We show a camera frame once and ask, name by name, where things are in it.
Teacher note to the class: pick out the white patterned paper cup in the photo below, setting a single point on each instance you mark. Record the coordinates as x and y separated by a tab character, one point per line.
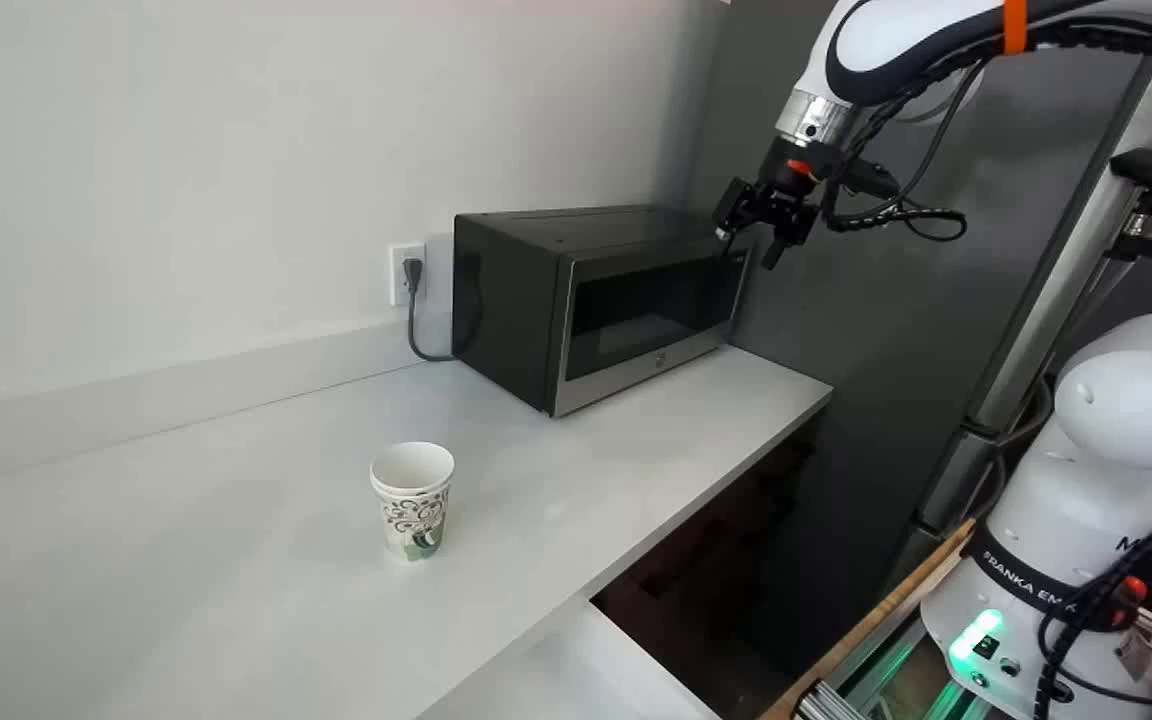
414	505

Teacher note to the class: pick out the black steel microwave oven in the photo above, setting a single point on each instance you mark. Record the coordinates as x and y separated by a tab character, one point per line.
520	300

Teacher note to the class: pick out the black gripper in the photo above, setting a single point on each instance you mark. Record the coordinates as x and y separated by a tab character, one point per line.
782	194

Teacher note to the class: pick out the dark grey refrigerator panel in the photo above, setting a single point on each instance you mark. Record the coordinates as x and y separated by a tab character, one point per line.
897	346

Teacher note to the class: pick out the light wooden board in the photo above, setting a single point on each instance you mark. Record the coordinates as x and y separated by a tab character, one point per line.
869	623

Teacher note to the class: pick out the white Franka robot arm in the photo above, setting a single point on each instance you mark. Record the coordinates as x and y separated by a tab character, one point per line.
1123	440

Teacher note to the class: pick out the aluminium frame post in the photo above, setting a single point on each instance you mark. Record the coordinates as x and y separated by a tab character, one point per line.
1069	282

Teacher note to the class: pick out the white wall outlet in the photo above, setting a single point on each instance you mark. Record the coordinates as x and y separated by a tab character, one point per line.
404	272

